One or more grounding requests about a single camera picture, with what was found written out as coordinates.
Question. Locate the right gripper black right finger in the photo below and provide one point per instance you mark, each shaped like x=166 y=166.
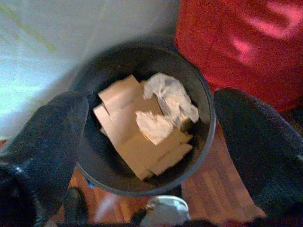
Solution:
x=260 y=146

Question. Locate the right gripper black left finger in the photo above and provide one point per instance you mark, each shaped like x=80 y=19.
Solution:
x=47 y=137

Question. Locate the white tissue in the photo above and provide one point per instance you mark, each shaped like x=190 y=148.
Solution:
x=154 y=127

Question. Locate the flattened cardboard box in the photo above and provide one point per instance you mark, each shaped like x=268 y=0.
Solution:
x=125 y=127

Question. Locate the black round trash bin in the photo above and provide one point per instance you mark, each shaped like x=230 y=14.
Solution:
x=99 y=71

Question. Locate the red cushion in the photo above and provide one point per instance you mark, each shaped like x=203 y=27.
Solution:
x=236 y=47

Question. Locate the crumpled white paper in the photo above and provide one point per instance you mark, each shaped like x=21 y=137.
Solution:
x=170 y=94

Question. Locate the upright quilted mattress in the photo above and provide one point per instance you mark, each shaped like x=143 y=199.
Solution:
x=59 y=28

